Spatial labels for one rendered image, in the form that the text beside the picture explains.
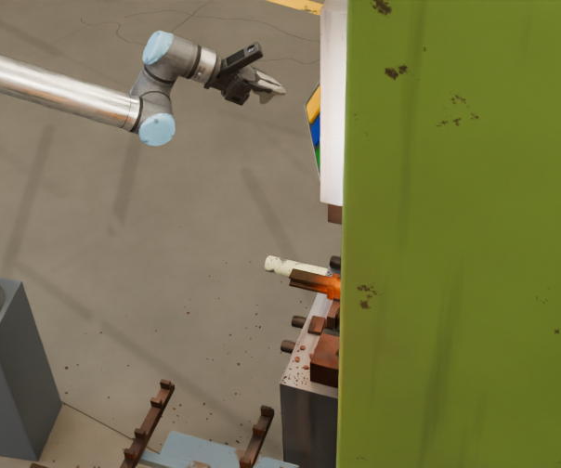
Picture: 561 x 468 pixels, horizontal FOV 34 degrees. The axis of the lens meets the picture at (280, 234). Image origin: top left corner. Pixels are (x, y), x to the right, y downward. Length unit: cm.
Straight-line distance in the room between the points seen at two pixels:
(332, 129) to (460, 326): 46
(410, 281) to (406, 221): 11
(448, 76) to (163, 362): 233
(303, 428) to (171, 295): 142
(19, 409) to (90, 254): 94
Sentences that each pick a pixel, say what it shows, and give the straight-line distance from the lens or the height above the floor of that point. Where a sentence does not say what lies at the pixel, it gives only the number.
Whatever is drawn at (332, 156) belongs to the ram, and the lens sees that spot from 162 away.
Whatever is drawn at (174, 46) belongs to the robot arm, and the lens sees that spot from 237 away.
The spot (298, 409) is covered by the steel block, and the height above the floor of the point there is 84.
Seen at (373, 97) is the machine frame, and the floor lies 189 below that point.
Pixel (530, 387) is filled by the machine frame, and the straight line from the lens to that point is 136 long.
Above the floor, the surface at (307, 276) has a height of 102.
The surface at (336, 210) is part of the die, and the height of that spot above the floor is 131.
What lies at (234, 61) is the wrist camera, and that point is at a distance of 242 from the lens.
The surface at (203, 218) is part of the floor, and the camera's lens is 369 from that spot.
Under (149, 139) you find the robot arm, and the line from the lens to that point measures 232.
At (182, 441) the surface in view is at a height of 77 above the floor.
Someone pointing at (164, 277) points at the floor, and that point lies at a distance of 349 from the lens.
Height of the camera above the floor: 251
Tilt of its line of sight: 44 degrees down
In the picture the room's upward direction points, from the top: 2 degrees counter-clockwise
